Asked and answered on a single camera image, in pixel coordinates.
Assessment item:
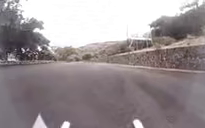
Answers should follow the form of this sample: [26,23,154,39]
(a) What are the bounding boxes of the low stone roadside wall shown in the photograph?
[0,59,57,67]

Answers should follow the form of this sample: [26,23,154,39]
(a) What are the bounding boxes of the pale concrete kerb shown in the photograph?
[115,62,205,75]

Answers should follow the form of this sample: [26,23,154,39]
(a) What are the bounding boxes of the distant hill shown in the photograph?
[54,40,132,63]

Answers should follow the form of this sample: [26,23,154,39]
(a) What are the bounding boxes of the dark asphalt road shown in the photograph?
[0,61,205,128]

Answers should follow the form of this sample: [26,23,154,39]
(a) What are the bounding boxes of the dark group of trees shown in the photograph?
[0,0,57,63]

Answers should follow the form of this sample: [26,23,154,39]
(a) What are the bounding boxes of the robot's own part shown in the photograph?
[132,118,145,128]
[60,120,72,128]

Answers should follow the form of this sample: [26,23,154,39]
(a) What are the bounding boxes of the white frame structure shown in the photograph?
[125,24,155,52]

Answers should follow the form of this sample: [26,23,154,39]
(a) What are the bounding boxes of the stone retaining wall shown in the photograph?
[105,42,205,72]

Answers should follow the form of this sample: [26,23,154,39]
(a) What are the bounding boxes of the bushes on slope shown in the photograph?
[148,1,205,42]

